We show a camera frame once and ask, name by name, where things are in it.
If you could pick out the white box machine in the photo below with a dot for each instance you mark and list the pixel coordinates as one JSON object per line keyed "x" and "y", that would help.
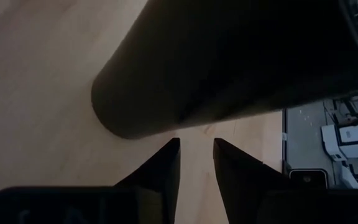
{"x": 353, "y": 137}

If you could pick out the black white-rimmed device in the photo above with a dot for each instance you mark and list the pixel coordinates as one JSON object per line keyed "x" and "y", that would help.
{"x": 308, "y": 179}

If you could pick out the black aluminium table frame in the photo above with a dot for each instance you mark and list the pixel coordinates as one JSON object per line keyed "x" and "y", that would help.
{"x": 284, "y": 140}

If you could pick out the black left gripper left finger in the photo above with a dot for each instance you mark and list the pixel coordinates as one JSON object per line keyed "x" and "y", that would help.
{"x": 160, "y": 186}

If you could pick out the tall black tumbler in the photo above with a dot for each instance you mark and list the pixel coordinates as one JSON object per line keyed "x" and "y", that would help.
{"x": 213, "y": 62}

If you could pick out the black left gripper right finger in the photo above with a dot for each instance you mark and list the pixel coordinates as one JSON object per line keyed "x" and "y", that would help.
{"x": 241, "y": 186}

